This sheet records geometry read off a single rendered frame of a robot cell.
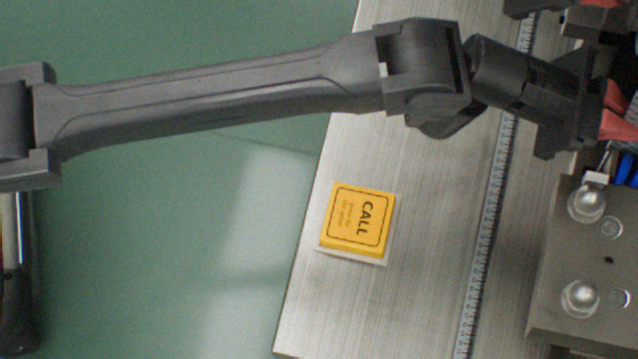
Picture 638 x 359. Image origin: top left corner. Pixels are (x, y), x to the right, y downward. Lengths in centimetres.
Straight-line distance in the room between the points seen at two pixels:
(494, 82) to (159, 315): 128
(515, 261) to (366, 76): 36
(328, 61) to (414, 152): 32
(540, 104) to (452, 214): 26
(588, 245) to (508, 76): 21
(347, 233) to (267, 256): 96
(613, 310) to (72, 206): 137
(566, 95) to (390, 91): 18
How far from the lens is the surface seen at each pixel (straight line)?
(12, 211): 214
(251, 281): 227
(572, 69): 118
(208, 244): 229
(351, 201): 133
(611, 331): 121
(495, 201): 136
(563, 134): 115
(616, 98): 117
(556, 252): 122
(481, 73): 110
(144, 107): 109
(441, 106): 107
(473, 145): 138
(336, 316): 133
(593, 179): 122
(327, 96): 107
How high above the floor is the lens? 220
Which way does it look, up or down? 72 degrees down
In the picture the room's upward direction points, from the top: 8 degrees counter-clockwise
